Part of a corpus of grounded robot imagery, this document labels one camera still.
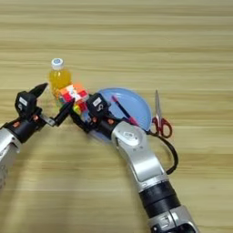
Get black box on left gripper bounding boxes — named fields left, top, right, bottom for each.
left=15, top=90, right=38, bottom=118

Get red and black marker pen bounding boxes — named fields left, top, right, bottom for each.
left=110, top=95, right=139, bottom=127

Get blue round plate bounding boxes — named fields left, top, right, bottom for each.
left=87, top=87, right=153, bottom=142

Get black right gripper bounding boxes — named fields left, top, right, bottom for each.
left=70, top=106, right=122, bottom=139

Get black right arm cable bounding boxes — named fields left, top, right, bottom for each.
left=147, top=129, right=179, bottom=176

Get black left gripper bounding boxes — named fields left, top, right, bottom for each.
left=3, top=82, right=76, bottom=144

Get colourful puzzle cube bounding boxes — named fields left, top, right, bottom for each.
left=58, top=83, right=89, bottom=115

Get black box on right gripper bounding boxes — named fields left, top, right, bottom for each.
left=86, top=92, right=111, bottom=117

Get red handled scissors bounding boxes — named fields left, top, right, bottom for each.
left=151, top=89, right=173, bottom=139

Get orange juice bottle white cap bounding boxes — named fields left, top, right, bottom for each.
left=48, top=57, right=73, bottom=106

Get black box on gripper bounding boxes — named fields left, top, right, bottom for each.
left=15, top=90, right=38, bottom=118
left=86, top=92, right=111, bottom=117

